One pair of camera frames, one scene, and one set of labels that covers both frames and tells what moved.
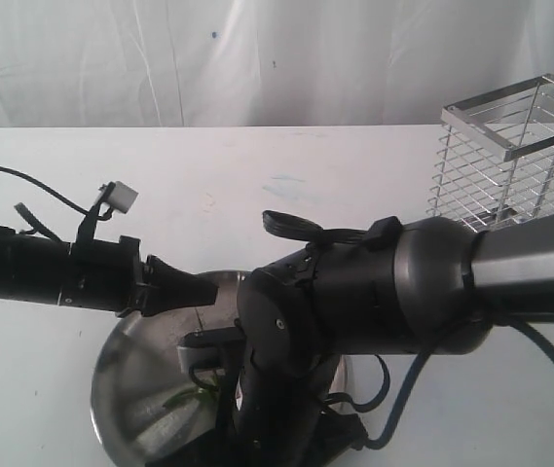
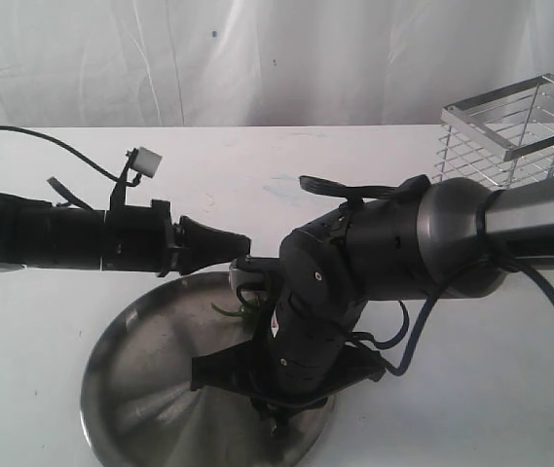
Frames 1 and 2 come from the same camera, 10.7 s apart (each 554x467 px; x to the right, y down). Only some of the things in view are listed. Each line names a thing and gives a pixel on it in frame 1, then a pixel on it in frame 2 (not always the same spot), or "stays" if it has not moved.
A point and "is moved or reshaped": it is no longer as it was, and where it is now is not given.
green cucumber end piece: (202, 391) is moved or reshaped
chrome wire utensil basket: (513, 155) stays
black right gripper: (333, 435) to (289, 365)
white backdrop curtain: (258, 63) stays
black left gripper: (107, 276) to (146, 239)
